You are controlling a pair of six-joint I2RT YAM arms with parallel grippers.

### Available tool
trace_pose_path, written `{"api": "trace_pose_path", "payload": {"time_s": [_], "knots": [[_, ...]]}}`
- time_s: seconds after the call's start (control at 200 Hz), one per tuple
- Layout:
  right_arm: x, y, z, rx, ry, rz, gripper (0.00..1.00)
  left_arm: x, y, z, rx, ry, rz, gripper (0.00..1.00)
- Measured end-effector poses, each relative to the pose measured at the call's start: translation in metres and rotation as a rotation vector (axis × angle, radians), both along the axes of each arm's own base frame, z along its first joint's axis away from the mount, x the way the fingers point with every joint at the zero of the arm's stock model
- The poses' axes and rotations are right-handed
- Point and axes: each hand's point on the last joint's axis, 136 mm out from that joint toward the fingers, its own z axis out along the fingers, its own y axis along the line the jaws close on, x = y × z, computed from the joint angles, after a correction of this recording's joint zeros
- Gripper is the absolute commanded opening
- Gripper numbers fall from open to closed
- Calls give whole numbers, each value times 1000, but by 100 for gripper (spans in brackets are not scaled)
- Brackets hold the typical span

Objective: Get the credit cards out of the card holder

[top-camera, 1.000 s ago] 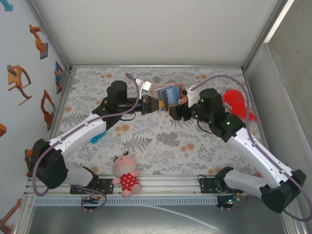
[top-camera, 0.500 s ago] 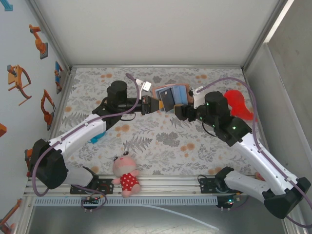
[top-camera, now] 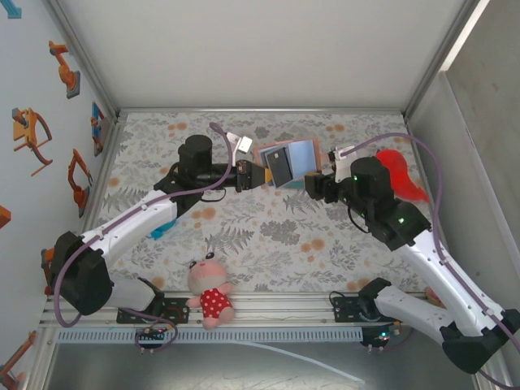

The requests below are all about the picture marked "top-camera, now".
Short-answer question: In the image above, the blue tape roll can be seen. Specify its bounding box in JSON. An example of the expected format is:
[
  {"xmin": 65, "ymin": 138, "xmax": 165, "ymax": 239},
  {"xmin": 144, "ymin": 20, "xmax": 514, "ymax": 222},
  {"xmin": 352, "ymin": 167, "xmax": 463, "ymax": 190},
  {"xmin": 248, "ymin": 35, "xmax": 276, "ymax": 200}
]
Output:
[{"xmin": 148, "ymin": 219, "xmax": 179, "ymax": 241}]

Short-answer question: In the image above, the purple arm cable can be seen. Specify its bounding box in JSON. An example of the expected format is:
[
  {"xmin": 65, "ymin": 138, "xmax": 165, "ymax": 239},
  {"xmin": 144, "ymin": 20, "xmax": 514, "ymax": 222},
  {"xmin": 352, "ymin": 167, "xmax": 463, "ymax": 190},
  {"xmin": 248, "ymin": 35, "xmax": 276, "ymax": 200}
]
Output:
[
  {"xmin": 336, "ymin": 132, "xmax": 520, "ymax": 387},
  {"xmin": 51, "ymin": 121, "xmax": 241, "ymax": 328}
]

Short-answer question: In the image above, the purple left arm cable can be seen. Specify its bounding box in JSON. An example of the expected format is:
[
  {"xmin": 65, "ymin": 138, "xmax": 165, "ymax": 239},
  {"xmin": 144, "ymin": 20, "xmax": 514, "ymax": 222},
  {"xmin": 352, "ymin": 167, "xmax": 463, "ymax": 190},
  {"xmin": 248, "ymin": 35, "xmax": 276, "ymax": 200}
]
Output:
[{"xmin": 51, "ymin": 121, "xmax": 241, "ymax": 328}]

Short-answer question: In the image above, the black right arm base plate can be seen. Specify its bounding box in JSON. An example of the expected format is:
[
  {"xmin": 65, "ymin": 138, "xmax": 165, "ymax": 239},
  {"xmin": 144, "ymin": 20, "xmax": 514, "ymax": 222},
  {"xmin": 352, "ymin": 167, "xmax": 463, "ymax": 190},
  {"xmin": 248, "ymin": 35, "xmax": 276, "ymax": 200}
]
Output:
[{"xmin": 332, "ymin": 295, "xmax": 406, "ymax": 324}]

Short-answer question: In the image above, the blue and orange sticker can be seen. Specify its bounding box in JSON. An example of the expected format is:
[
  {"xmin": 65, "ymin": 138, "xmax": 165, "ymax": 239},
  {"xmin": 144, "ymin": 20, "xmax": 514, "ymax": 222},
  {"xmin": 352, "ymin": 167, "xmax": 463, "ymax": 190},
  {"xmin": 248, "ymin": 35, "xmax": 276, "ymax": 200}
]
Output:
[{"xmin": 89, "ymin": 101, "xmax": 109, "ymax": 158}]

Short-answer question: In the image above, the pink doll polka dot dress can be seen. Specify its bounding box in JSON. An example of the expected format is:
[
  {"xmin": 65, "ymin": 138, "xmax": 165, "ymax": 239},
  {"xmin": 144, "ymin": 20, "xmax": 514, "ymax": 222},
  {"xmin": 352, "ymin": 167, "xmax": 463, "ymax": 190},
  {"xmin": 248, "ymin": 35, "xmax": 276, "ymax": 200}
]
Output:
[{"xmin": 185, "ymin": 250, "xmax": 236, "ymax": 331}]

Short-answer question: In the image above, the left electronics board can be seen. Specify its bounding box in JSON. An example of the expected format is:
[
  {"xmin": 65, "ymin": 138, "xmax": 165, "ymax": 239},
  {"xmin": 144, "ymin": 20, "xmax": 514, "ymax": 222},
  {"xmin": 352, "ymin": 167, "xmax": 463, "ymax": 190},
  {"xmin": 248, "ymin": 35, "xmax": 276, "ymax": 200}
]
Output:
[{"xmin": 136, "ymin": 327, "xmax": 168, "ymax": 346}]

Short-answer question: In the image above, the pink-framed blue picture book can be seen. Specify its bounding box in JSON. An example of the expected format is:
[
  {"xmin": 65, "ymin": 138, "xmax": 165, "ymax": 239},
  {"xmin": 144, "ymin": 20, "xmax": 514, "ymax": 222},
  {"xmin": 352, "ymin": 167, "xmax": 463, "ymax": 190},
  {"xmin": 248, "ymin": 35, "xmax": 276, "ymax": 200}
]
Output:
[{"xmin": 252, "ymin": 137, "xmax": 324, "ymax": 190}]

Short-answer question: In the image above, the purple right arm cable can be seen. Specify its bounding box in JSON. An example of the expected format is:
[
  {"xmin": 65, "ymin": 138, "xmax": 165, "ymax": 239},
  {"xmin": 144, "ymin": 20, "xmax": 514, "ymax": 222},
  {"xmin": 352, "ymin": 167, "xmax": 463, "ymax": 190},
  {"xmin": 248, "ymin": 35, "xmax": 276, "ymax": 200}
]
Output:
[{"xmin": 336, "ymin": 132, "xmax": 520, "ymax": 387}]

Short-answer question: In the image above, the white slotted cable duct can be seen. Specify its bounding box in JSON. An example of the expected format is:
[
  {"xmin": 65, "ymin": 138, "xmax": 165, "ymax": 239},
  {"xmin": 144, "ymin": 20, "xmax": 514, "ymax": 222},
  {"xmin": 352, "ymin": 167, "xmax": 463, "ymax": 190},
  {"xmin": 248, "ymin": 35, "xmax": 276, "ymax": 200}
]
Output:
[{"xmin": 56, "ymin": 327, "xmax": 364, "ymax": 343}]

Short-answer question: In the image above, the aluminium front frame rail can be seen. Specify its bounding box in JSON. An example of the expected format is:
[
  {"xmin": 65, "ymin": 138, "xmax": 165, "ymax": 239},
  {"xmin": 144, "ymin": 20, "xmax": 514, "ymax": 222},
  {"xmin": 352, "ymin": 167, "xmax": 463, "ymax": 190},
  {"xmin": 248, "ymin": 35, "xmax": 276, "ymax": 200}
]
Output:
[{"xmin": 38, "ymin": 290, "xmax": 488, "ymax": 329}]

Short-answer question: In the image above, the aluminium back frame rail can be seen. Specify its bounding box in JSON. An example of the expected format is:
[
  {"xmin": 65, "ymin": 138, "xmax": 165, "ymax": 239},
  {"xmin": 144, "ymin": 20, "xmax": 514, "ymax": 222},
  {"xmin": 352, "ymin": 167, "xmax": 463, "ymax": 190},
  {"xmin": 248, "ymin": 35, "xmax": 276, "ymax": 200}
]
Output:
[{"xmin": 116, "ymin": 106, "xmax": 407, "ymax": 118}]

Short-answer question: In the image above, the aluminium frame rail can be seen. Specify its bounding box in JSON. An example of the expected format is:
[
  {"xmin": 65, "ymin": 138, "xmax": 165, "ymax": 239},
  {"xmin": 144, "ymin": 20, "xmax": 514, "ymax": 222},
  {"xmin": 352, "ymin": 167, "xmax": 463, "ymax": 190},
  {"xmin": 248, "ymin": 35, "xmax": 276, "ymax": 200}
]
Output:
[
  {"xmin": 38, "ymin": 290, "xmax": 488, "ymax": 329},
  {"xmin": 116, "ymin": 106, "xmax": 407, "ymax": 118}
]

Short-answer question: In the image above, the right electronics board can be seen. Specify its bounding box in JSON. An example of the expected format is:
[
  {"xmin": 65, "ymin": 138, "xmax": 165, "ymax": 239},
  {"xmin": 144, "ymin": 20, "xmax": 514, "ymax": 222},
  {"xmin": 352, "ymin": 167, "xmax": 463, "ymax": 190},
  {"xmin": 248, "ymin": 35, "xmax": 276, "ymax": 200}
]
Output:
[{"xmin": 360, "ymin": 323, "xmax": 402, "ymax": 351}]

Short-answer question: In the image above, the small pink bear plush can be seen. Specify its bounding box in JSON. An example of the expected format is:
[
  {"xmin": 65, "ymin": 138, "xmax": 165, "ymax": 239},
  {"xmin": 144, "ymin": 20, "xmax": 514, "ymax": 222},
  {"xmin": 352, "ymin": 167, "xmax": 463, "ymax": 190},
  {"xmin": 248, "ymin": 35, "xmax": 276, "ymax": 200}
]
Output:
[{"xmin": 424, "ymin": 286, "xmax": 446, "ymax": 306}]

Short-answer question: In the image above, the red plush toy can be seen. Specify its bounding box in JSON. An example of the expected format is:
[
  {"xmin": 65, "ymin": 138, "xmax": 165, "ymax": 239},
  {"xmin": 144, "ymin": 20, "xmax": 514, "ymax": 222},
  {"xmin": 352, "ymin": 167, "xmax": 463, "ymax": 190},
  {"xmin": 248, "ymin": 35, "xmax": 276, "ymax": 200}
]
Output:
[{"xmin": 374, "ymin": 149, "xmax": 431, "ymax": 203}]

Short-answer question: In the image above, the aluminium right frame post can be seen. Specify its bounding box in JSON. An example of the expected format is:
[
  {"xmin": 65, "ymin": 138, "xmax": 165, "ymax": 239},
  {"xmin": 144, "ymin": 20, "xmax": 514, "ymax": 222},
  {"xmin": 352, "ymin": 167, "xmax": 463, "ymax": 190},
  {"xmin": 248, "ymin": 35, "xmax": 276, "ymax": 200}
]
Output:
[{"xmin": 401, "ymin": 0, "xmax": 495, "ymax": 121}]

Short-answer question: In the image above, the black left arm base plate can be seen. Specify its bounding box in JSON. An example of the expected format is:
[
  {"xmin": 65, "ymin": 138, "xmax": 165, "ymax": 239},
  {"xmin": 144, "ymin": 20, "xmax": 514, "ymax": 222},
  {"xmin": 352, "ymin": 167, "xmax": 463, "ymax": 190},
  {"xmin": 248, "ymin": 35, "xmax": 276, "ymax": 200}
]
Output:
[{"xmin": 116, "ymin": 296, "xmax": 191, "ymax": 325}]

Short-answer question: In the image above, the aluminium frame post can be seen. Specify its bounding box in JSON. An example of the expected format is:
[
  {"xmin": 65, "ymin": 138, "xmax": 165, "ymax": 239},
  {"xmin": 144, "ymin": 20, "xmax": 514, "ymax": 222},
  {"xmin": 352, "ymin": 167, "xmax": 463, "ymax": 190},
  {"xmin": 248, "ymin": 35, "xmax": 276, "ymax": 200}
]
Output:
[
  {"xmin": 401, "ymin": 0, "xmax": 495, "ymax": 121},
  {"xmin": 42, "ymin": 0, "xmax": 123, "ymax": 123}
]

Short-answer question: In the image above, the orange claw machine sticker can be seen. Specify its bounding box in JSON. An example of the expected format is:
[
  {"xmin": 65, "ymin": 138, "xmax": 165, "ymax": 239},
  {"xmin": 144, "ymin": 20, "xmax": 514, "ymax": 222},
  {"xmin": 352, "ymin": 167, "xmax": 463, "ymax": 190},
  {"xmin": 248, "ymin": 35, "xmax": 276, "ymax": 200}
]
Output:
[{"xmin": 11, "ymin": 107, "xmax": 54, "ymax": 177}]

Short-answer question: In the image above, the black credit card with chip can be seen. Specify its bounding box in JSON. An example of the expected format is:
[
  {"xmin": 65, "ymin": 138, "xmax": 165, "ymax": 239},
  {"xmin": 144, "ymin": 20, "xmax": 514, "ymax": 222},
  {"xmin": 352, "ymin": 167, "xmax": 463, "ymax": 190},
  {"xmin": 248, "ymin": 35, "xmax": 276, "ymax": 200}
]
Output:
[{"xmin": 266, "ymin": 146, "xmax": 294, "ymax": 189}]

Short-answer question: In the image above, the electronics board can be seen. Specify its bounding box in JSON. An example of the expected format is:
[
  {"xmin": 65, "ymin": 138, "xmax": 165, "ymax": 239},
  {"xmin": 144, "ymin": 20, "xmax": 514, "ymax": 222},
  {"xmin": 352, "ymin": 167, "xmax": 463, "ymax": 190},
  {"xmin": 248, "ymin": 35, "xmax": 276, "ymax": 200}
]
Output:
[
  {"xmin": 360, "ymin": 323, "xmax": 402, "ymax": 351},
  {"xmin": 136, "ymin": 327, "xmax": 168, "ymax": 346}
]

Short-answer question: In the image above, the floral table mat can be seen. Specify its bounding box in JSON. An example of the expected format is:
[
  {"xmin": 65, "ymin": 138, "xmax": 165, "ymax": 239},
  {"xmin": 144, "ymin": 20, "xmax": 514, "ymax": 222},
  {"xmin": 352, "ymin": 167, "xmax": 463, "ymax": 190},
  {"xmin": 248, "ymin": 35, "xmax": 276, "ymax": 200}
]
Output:
[{"xmin": 80, "ymin": 111, "xmax": 458, "ymax": 293}]

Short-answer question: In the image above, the aluminium left side rail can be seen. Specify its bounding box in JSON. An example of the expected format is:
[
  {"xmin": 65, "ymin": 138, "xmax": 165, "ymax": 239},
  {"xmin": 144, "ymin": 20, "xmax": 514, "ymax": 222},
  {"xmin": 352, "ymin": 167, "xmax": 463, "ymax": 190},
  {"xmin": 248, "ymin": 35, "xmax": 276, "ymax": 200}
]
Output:
[{"xmin": 79, "ymin": 117, "xmax": 125, "ymax": 235}]

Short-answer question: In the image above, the aluminium left frame post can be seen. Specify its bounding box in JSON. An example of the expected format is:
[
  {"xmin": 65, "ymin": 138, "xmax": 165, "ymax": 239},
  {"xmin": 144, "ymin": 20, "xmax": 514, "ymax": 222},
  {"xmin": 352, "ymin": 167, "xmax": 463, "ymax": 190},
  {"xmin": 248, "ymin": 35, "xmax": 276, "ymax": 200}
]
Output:
[{"xmin": 42, "ymin": 0, "xmax": 123, "ymax": 123}]

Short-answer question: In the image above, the thin white plastic strip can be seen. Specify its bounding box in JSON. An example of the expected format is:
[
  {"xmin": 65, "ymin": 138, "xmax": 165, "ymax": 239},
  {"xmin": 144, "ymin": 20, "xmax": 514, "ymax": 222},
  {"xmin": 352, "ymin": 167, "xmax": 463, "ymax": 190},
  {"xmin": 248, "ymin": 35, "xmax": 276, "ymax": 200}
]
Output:
[{"xmin": 237, "ymin": 340, "xmax": 366, "ymax": 385}]

